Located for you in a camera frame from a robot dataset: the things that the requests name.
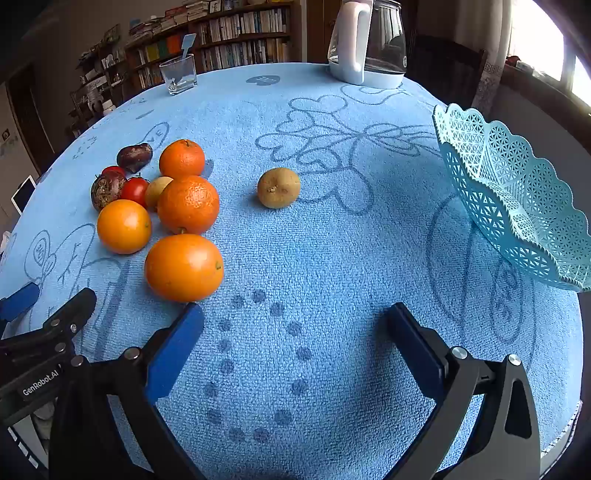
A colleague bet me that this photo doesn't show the cluttered storage rack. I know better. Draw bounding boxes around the cluttered storage rack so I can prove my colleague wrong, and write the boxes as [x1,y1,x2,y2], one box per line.
[69,25,130,134]

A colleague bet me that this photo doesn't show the dark wooden chair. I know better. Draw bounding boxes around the dark wooden chair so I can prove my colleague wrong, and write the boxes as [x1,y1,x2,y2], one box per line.
[409,32,488,109]

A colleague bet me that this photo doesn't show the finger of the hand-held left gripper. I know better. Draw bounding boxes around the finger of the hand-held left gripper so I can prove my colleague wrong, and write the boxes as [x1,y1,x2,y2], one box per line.
[0,281,41,324]
[0,287,98,366]

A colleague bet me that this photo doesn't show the white tablet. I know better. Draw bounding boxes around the white tablet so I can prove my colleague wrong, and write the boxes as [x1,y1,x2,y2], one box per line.
[10,175,38,214]

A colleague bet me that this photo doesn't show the bumpy orange with green stem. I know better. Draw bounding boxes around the bumpy orange with green stem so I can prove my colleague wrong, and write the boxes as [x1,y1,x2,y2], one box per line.
[159,139,206,180]

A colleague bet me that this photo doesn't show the white patterned curtain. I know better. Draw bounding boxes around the white patterned curtain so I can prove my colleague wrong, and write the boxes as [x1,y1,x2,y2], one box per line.
[471,0,513,121]

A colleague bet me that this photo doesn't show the large smooth orange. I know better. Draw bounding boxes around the large smooth orange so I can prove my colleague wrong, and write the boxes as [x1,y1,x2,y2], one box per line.
[144,233,225,304]

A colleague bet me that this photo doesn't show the window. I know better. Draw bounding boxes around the window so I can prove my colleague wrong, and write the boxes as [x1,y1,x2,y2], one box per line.
[508,0,591,107]

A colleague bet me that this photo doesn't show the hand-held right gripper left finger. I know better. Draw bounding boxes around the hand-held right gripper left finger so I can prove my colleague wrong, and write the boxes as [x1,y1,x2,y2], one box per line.
[48,302,206,480]

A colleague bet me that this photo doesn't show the wooden bookshelf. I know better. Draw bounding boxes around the wooden bookshelf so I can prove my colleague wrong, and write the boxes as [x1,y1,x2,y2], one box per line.
[124,0,296,90]

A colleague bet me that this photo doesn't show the glass kettle with white handle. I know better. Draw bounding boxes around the glass kettle with white handle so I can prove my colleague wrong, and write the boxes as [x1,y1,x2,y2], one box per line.
[327,0,407,90]

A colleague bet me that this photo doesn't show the brown wooden door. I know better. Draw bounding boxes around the brown wooden door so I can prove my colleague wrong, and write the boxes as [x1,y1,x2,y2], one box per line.
[291,0,342,65]

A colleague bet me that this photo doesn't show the dark purple passion fruit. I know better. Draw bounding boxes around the dark purple passion fruit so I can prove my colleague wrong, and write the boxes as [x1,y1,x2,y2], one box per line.
[116,143,153,168]
[90,173,127,212]

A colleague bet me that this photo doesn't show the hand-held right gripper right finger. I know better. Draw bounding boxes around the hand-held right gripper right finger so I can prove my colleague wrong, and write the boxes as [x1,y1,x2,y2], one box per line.
[385,302,541,480]

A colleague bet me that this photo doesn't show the rows of books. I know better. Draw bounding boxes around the rows of books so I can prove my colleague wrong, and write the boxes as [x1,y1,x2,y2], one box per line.
[127,0,291,88]

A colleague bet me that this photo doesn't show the clear drinking glass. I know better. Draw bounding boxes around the clear drinking glass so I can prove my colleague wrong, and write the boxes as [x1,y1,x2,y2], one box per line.
[159,54,198,96]

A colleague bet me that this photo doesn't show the large bumpy orange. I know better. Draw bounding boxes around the large bumpy orange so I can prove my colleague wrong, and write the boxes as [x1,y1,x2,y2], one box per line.
[157,175,221,235]

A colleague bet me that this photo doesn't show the light blue lattice basket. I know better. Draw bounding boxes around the light blue lattice basket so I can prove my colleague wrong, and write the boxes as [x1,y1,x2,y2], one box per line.
[432,103,591,292]

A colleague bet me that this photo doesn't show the large brown round fruit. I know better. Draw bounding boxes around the large brown round fruit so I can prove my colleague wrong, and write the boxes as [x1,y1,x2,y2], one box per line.
[257,167,302,210]

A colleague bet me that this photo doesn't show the blue printed table towel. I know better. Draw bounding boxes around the blue printed table towel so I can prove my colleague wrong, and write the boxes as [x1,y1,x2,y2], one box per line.
[0,62,583,480]

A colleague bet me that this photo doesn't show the small yellow-brown round fruit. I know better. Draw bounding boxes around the small yellow-brown round fruit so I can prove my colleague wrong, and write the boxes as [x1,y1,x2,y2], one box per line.
[144,176,174,210]

